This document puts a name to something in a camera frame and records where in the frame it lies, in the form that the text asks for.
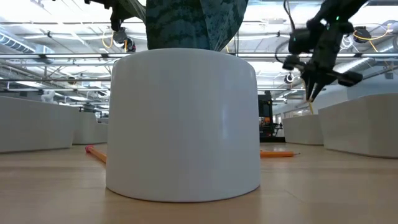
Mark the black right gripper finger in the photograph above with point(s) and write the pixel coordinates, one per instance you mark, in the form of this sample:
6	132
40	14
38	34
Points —
308	85
318	85

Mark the black equipment rack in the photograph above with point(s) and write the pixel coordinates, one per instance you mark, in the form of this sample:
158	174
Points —
264	115

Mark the white robot figure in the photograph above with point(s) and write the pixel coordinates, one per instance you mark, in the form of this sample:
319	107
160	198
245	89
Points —
48	98

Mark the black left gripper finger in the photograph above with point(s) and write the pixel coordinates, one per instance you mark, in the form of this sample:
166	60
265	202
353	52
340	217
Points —
117	18

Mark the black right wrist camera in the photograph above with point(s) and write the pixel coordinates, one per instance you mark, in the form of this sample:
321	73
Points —
301	40

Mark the grey plastic bin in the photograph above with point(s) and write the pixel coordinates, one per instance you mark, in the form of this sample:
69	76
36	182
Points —
301	130
31	124
363	124

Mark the orange wooden pencil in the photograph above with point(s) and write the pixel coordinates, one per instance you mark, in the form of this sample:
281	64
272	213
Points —
276	154
96	153

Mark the silver ventilation duct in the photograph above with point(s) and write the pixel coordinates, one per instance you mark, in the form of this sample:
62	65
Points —
379	58

